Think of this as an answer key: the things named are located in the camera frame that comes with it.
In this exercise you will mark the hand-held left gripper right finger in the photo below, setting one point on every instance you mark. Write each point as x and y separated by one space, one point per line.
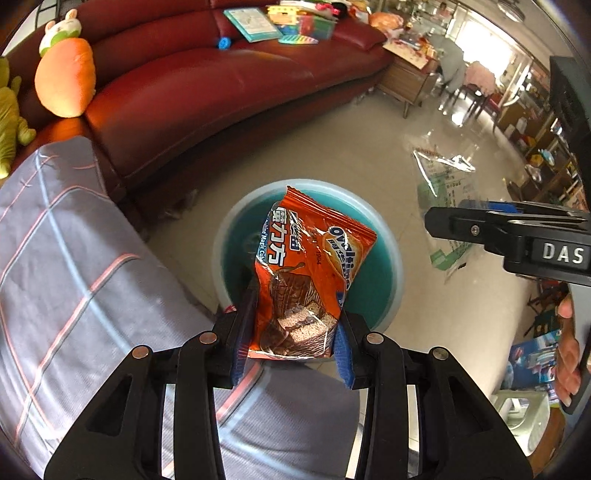
344 355

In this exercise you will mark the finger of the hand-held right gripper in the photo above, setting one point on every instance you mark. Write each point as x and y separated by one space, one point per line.
508 207
461 228

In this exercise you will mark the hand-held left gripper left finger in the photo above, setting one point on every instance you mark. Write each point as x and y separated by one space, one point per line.
240 341

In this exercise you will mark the teal plastic bin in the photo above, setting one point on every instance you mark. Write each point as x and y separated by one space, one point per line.
374 277

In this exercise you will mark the orange snack wrapper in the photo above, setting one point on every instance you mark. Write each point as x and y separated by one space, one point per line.
300 258

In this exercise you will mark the person's right hand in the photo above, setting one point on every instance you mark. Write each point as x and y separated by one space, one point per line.
569 355

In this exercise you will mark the clear plastic bag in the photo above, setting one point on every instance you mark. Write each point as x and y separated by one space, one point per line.
443 184

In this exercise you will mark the wooden shelf unit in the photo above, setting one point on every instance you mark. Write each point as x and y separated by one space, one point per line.
531 120

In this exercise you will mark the blue printed box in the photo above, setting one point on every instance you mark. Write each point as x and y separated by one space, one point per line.
531 364

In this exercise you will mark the chair with pink cloth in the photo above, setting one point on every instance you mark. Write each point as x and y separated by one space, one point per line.
480 76

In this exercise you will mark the wooden cabinet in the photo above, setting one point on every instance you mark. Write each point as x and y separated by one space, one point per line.
406 83

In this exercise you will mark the white plastic stool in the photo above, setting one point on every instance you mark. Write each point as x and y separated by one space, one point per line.
521 415

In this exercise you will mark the grey plaid tablecloth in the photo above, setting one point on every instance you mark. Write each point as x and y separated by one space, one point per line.
69 277

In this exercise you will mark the orange plush toy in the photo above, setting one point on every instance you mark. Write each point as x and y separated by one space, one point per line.
387 22

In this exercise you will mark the dark red leather sofa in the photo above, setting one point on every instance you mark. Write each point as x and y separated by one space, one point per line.
207 83

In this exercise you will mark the teal picture book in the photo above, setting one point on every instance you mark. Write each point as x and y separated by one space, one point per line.
251 23

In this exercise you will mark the small blue toy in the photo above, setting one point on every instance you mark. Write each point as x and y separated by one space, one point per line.
225 43

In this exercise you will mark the orange carrot plush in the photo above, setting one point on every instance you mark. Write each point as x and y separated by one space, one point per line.
64 78

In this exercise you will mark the green dinosaur plush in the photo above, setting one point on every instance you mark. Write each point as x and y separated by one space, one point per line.
7 120

